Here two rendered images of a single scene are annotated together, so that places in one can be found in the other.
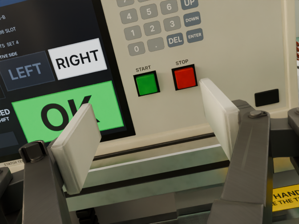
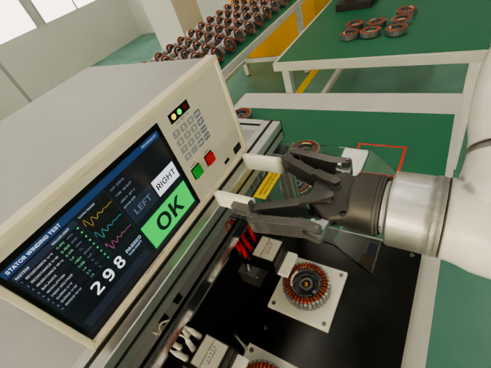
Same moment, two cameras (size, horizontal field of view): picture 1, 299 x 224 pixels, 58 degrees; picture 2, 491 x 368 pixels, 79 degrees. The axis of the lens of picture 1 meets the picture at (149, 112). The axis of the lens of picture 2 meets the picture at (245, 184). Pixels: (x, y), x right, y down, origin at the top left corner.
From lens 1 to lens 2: 0.37 m
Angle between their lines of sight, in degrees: 48
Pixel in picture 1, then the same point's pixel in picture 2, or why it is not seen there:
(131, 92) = (192, 179)
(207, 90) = (255, 157)
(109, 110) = (186, 196)
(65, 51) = (159, 178)
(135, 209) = not seen: hidden behind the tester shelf
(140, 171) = (218, 215)
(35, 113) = (154, 225)
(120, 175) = (212, 223)
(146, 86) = (199, 171)
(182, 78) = (210, 158)
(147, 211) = not seen: hidden behind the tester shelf
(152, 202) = not seen: hidden behind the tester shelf
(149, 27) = (189, 142)
